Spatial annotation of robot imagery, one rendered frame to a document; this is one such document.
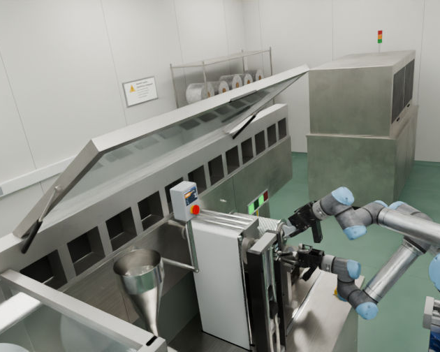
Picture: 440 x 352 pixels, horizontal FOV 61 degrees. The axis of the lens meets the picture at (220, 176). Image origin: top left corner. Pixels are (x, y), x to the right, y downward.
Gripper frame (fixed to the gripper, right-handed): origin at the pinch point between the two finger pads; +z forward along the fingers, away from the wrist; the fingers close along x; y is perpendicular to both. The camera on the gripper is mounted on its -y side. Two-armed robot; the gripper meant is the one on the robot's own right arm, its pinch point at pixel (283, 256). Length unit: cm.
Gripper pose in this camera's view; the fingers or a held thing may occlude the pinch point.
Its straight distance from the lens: 185.4
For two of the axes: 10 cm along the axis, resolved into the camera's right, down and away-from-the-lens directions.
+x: -5.4, 3.5, -7.6
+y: -1.1, -9.3, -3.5
